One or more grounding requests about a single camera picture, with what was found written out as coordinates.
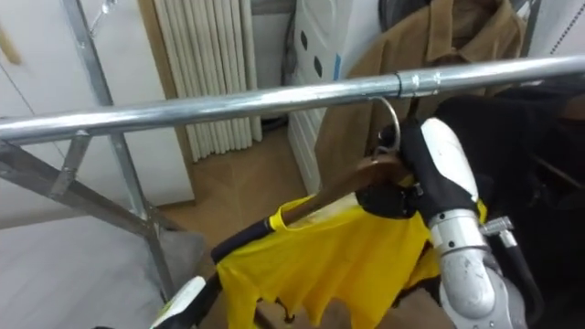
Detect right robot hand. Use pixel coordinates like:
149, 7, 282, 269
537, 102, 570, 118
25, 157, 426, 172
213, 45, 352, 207
355, 117, 480, 221

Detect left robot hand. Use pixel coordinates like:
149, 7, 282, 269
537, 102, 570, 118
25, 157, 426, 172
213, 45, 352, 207
149, 273, 224, 329

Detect wooden clothes hanger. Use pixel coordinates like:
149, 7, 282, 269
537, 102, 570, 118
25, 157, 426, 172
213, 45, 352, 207
210, 95, 412, 265

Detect yellow garment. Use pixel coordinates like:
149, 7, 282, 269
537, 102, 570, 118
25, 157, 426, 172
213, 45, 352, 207
215, 175, 488, 329

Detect black garment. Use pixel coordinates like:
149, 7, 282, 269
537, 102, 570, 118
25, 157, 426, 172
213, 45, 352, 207
433, 77, 585, 329

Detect grey bed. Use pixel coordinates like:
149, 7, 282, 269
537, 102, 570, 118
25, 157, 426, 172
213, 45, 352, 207
0, 214, 207, 329

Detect brown coat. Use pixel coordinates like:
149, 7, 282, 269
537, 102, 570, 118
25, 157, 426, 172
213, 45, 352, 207
314, 0, 527, 186

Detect white standing appliance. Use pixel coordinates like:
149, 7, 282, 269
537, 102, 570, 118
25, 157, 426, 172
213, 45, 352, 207
286, 0, 383, 195

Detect silver metal clothes rack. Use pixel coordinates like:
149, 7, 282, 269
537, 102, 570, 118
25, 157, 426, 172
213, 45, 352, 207
0, 0, 585, 303

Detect cream pleated curtain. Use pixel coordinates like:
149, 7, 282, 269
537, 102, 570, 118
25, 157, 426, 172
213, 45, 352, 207
153, 0, 264, 163

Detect white wardrobe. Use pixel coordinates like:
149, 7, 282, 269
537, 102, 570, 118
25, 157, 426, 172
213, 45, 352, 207
0, 0, 197, 216

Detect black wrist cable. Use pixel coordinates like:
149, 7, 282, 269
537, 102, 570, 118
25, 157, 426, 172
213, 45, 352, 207
479, 216, 546, 326

